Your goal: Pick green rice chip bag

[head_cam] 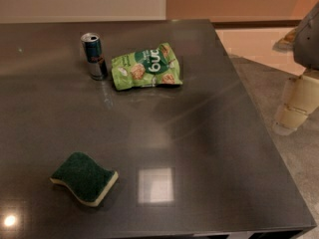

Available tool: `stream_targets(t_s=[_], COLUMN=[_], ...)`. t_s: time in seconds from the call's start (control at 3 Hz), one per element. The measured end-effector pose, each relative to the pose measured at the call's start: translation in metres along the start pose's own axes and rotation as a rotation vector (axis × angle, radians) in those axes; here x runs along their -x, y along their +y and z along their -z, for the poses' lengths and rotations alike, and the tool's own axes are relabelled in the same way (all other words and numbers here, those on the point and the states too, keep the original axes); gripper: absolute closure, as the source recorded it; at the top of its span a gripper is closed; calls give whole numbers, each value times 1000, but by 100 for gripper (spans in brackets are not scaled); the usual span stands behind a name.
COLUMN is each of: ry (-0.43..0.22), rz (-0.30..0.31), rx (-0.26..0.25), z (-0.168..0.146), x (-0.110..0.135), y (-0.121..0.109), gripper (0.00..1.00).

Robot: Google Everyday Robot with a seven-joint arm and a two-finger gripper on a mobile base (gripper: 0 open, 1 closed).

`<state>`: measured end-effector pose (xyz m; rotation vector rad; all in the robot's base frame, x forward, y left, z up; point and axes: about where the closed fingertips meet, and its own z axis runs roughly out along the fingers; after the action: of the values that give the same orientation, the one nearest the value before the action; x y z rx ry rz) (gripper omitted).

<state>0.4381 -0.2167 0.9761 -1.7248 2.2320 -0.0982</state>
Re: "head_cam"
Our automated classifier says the blue silver energy drink can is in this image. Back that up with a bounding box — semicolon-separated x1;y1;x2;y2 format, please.
81;33;108;81

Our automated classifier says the green rice chip bag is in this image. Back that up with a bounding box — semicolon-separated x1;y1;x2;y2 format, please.
112;43;182;91

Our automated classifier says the green yellow scrub sponge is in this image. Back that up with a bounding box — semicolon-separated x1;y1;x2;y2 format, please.
50;152;119;207

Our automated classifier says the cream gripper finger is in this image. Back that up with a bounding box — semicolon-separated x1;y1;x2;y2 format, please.
272;70;319;135

